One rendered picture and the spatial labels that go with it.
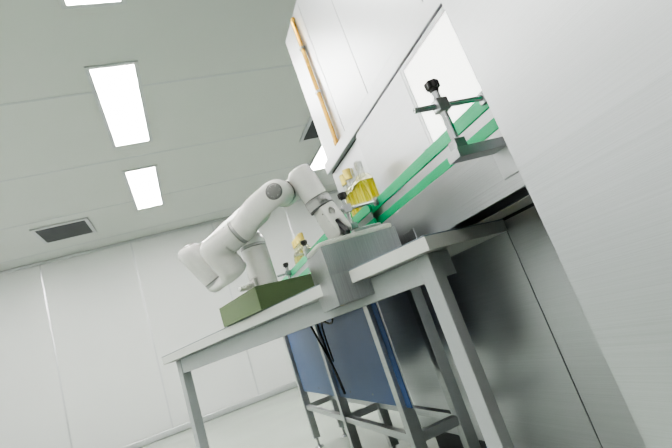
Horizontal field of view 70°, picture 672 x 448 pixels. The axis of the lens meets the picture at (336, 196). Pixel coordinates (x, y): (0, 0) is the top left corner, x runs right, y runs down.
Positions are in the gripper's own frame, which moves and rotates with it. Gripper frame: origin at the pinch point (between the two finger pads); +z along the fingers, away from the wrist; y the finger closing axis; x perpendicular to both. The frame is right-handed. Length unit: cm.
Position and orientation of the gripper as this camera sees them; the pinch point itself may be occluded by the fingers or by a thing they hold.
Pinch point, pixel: (351, 252)
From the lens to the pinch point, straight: 135.2
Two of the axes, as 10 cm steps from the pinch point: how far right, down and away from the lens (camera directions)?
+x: -8.0, 4.6, -3.8
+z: 5.5, 8.2, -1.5
